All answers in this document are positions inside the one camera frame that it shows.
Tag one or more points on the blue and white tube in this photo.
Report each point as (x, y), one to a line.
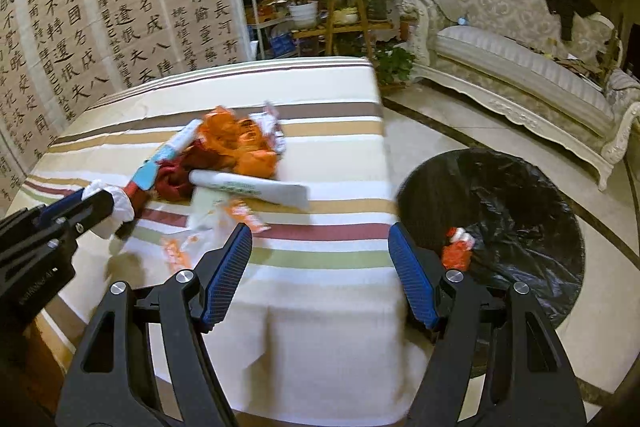
(162, 159)

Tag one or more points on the dark flower pot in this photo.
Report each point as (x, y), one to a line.
(378, 6)

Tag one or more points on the calligraphy folding screen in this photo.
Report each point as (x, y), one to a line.
(125, 7)

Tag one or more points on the long white paper packet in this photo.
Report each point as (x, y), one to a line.
(260, 192)

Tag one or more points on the orange and white snack wrapper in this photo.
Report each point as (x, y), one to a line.
(175, 252)
(242, 214)

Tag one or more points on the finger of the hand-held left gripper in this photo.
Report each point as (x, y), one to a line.
(65, 203)
(92, 209)

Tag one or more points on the blue crate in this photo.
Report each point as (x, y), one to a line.
(282, 44)

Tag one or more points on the ornate cream sofa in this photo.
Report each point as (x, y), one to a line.
(500, 57)

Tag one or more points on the dark red crumpled bag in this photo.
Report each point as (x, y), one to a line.
(172, 179)

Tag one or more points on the red crumpled wrapper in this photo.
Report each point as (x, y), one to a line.
(457, 252)

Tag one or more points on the white tissue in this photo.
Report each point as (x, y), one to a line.
(120, 213)

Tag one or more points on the brown clutter pile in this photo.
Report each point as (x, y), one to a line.
(582, 64)

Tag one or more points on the small blue object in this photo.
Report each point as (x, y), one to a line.
(462, 21)

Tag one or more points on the white printed snack packet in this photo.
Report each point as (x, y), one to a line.
(272, 129)

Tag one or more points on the yellow bowl planter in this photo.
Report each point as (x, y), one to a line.
(346, 16)

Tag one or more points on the white flower pot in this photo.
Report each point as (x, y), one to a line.
(303, 14)

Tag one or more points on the trash bin with black bag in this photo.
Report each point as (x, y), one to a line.
(515, 217)

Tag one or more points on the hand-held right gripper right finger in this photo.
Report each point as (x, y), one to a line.
(412, 277)

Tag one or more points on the orange plastic bag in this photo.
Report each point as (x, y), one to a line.
(250, 147)

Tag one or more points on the striped tablecloth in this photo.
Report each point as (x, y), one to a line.
(325, 157)

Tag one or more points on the white metal rack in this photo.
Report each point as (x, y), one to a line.
(260, 27)

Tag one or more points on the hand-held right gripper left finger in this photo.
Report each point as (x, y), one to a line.
(227, 277)

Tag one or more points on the small bushy green plant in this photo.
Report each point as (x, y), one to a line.
(395, 64)

